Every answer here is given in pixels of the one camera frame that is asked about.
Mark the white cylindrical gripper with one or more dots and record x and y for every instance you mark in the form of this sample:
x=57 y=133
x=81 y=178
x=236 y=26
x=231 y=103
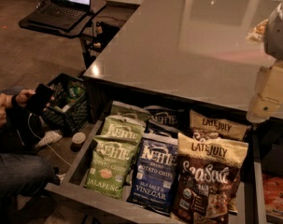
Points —
x=279 y=36

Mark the person's jeans leg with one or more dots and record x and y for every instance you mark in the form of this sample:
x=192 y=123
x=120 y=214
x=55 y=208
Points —
x=24 y=175

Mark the front brown Late July bag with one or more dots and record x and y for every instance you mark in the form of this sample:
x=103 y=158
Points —
x=206 y=172

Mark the front green Kettle jalapeno bag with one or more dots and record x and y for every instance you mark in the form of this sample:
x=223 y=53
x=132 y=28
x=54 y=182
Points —
x=111 y=161

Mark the person's right hand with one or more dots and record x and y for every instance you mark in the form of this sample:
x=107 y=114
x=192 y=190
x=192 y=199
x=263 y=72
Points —
x=22 y=98

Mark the black plastic crate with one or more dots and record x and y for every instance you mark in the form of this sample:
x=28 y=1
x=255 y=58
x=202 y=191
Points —
x=70 y=118

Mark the rear green chip bag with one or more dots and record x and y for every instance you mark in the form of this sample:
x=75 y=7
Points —
x=129 y=111

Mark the black laptop stand table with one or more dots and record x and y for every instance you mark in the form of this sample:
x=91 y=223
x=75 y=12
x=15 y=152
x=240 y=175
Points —
x=77 y=31

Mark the rear brown Late July bag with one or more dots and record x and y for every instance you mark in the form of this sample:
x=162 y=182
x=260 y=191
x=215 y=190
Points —
x=204 y=128

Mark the green bag in crate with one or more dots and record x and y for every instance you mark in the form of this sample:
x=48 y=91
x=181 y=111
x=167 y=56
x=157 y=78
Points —
x=74 y=90

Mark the paper coffee cup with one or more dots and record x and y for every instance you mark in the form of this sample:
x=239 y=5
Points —
x=78 y=140

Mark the black handheld controller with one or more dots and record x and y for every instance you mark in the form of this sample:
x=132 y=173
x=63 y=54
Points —
x=37 y=102

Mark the black laptop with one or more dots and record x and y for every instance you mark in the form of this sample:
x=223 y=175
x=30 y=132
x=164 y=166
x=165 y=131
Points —
x=61 y=14

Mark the front blue Kettle chip bag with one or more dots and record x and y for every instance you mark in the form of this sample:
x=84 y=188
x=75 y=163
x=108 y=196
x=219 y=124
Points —
x=155 y=173

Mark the white sneaker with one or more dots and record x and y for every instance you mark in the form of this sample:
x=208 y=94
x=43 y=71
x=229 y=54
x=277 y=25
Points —
x=50 y=137

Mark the rear dark Kettle chip bag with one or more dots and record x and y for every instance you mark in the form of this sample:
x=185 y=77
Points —
x=167 y=121

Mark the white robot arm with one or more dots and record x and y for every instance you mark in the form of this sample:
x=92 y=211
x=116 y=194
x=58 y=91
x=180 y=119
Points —
x=270 y=33

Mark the middle green Kettle chip bag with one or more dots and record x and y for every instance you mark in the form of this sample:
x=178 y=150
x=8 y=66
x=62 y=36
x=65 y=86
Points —
x=122 y=127

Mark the brown late july bag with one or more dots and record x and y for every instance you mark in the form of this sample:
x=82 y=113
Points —
x=206 y=172
x=204 y=128

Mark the red snack bag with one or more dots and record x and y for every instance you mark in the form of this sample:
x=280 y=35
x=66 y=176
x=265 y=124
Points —
x=273 y=194

